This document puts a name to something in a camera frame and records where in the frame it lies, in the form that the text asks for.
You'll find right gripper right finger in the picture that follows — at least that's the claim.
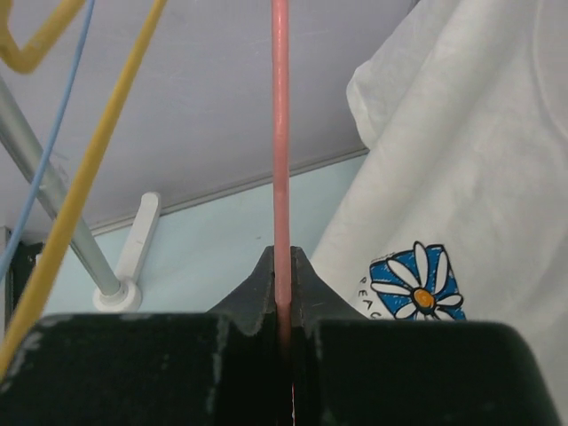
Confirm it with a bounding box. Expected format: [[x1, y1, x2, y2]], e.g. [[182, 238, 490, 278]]
[[292, 245, 560, 425]]

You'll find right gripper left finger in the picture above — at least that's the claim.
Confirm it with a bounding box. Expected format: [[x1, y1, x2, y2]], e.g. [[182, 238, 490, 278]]
[[1, 248, 278, 425]]

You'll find pink wire hanger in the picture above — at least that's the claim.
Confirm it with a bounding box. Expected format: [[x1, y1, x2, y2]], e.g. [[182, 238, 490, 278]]
[[272, 0, 293, 391]]

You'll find white daisy t shirt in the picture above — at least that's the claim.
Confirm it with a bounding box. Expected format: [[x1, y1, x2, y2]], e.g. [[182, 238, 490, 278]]
[[308, 0, 568, 323]]

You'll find white rack foot front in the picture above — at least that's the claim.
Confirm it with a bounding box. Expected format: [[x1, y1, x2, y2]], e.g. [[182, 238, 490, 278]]
[[93, 192, 162, 313]]

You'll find silver clothes rail rack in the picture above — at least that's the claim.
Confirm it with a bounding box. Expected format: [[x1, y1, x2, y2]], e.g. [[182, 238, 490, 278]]
[[1, 81, 120, 296]]

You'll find yellow wire hanger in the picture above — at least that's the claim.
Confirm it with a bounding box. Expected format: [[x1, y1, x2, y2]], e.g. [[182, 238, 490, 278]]
[[1, 1, 166, 378]]

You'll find blue wire hanger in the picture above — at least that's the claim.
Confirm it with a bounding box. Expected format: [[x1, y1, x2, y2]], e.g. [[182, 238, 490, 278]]
[[1, 1, 95, 276]]

